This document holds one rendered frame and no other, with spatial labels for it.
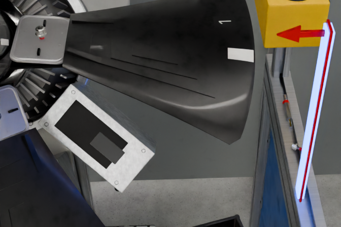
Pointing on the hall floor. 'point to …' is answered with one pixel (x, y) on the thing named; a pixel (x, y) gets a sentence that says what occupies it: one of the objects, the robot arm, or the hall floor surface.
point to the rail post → (260, 162)
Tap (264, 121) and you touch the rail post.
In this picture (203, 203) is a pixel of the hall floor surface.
